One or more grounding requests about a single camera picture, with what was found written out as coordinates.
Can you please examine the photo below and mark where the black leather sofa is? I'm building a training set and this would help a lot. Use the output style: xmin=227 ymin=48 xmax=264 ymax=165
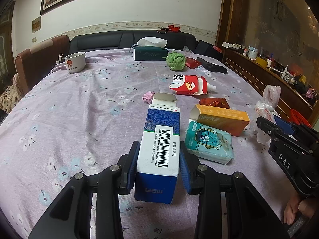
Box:
xmin=69 ymin=30 xmax=198 ymax=53

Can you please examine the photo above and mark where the red foil wrapper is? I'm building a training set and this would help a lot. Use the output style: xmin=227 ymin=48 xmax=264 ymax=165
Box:
xmin=199 ymin=98 xmax=230 ymax=109

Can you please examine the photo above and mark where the red item on sofa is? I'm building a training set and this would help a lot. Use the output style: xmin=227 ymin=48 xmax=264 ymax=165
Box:
xmin=166 ymin=25 xmax=181 ymax=33

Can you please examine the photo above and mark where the green cloth ball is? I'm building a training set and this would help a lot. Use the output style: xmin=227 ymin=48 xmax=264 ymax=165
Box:
xmin=166 ymin=52 xmax=187 ymax=71

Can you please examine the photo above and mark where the white plastic bag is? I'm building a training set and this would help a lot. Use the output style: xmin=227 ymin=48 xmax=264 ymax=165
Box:
xmin=254 ymin=85 xmax=281 ymax=145

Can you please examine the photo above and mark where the brown armchair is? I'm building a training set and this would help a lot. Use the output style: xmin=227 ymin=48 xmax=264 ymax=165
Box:
xmin=15 ymin=35 xmax=70 ymax=94

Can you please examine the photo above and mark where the right hand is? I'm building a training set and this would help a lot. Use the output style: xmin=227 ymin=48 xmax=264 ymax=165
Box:
xmin=283 ymin=193 xmax=318 ymax=225

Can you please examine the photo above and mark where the red plastic basket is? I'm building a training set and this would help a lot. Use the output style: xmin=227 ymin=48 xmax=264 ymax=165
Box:
xmin=289 ymin=109 xmax=311 ymax=128

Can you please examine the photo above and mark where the floral purple tablecloth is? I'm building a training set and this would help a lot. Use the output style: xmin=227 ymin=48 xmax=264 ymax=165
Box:
xmin=1 ymin=49 xmax=293 ymax=238

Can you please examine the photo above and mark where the wooden sideboard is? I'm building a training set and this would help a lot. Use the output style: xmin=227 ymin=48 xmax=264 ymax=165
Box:
xmin=222 ymin=49 xmax=318 ymax=126

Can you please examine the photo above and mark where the black tool on table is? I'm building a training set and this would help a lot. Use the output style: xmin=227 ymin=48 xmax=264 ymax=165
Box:
xmin=196 ymin=57 xmax=228 ymax=74

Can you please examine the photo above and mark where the dark green tissue box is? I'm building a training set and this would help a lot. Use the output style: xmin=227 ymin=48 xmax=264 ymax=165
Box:
xmin=130 ymin=37 xmax=168 ymax=61

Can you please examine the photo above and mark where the white ceramic mug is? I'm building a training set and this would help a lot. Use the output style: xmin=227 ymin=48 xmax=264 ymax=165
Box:
xmin=64 ymin=52 xmax=86 ymax=73

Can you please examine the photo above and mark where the small wall plaque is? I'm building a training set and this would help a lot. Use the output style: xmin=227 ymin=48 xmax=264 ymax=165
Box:
xmin=32 ymin=16 xmax=41 ymax=33

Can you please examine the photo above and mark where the orange cardboard box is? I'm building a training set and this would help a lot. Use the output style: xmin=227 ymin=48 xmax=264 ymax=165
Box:
xmin=189 ymin=104 xmax=250 ymax=136

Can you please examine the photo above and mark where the teal tissue pack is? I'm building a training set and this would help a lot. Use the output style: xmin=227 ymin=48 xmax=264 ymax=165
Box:
xmin=184 ymin=121 xmax=234 ymax=165

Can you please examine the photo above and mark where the red pouch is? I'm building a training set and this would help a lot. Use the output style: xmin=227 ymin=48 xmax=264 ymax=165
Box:
xmin=185 ymin=57 xmax=201 ymax=69

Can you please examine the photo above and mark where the pink crumpled paper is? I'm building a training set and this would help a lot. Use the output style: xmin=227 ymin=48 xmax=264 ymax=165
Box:
xmin=142 ymin=91 xmax=156 ymax=104

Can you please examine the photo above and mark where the blue white medicine box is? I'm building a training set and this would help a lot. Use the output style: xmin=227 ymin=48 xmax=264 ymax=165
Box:
xmin=135 ymin=93 xmax=180 ymax=204

